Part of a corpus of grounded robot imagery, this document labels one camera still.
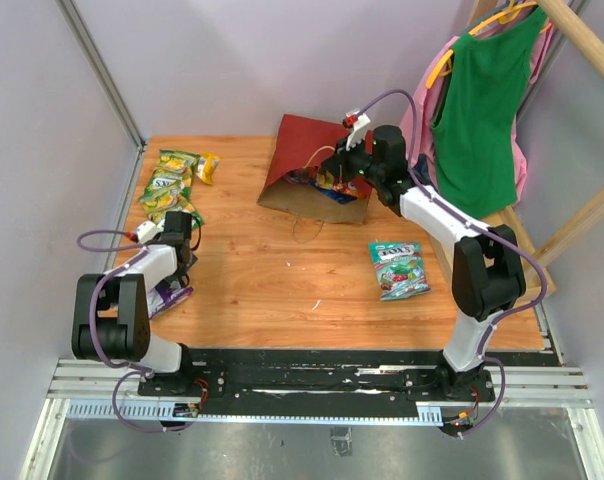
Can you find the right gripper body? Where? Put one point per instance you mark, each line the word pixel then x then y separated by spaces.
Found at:
pixel 356 162

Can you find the red brown paper bag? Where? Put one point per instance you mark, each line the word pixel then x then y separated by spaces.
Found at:
pixel 295 185

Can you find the pink shirt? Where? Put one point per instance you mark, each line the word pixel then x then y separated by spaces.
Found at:
pixel 428 101

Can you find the teal candy packet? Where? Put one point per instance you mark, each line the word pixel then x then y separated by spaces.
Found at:
pixel 399 269

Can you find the green tank top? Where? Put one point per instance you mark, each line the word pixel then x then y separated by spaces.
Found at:
pixel 472 130

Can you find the yellow snack packet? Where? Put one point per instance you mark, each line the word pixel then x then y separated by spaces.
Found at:
pixel 206 166

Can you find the green Fox's candy packet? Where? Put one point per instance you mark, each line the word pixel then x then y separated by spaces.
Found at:
pixel 177 161

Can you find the yellow clothes hanger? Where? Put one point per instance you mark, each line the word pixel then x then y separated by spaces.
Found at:
pixel 444 65

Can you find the purple snack packet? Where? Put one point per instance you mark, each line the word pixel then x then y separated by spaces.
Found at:
pixel 164 297

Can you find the orange Fox's fruits packet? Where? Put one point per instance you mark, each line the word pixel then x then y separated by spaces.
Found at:
pixel 349 189

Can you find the blue Doritos chips packet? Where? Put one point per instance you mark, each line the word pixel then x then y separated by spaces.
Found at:
pixel 339 197

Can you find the red snack packet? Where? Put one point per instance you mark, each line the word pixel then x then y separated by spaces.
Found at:
pixel 300 176

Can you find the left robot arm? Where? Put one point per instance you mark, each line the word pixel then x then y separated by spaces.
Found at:
pixel 113 309

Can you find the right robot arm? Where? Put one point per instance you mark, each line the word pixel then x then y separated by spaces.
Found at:
pixel 487 277

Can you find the blue grey shirt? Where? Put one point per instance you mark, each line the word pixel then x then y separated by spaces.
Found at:
pixel 423 169

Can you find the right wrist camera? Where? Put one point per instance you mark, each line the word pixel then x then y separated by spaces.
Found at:
pixel 357 124

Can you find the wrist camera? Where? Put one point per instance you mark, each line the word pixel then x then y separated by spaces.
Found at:
pixel 357 124
pixel 145 232

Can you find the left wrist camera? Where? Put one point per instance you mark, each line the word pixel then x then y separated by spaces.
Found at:
pixel 145 232

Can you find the wooden clothes rack frame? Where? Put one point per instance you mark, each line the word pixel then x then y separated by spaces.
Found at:
pixel 561 130

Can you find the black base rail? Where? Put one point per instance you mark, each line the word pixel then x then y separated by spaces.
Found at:
pixel 244 376

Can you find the white cable duct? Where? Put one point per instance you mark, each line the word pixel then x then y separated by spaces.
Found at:
pixel 370 412

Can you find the aluminium corner post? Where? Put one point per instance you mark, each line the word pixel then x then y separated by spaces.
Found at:
pixel 87 44

